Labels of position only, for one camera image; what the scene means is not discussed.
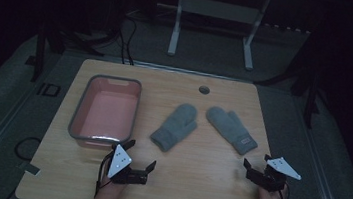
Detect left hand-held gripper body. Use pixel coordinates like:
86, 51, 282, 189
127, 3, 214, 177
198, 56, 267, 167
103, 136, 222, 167
106, 142, 153, 188

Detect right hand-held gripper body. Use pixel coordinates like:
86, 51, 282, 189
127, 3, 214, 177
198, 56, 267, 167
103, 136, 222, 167
244, 152, 305, 196

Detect person's left hand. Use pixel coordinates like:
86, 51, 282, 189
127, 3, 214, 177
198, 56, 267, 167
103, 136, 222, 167
95, 170, 129, 199

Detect pink basin with grey rim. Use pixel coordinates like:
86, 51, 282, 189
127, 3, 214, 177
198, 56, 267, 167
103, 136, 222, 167
66, 71, 144, 154

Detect grey mitten with label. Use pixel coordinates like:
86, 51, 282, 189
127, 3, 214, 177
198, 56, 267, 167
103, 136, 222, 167
201, 104, 263, 158

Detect plain grey mitten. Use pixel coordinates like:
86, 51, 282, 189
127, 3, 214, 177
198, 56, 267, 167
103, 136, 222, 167
148, 99, 201, 156

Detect black tripod stand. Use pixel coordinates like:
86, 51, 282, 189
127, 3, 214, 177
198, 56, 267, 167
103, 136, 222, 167
250, 52, 327, 131
30, 17, 121, 92

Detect grey tape piece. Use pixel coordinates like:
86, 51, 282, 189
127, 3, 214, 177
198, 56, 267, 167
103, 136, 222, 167
16, 160, 42, 178

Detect white metal stand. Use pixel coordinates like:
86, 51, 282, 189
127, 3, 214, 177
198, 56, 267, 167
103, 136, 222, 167
166, 0, 272, 73

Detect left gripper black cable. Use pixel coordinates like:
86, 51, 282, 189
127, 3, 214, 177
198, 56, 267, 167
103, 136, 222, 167
94, 149, 116, 199

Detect round table cable hole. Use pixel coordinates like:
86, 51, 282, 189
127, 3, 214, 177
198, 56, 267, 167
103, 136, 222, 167
197, 84, 211, 96

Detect black looped floor cable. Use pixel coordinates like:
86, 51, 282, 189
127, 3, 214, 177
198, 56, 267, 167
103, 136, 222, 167
12, 133, 42, 163

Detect black floor cables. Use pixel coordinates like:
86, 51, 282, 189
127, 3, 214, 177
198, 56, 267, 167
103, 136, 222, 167
113, 9, 141, 67

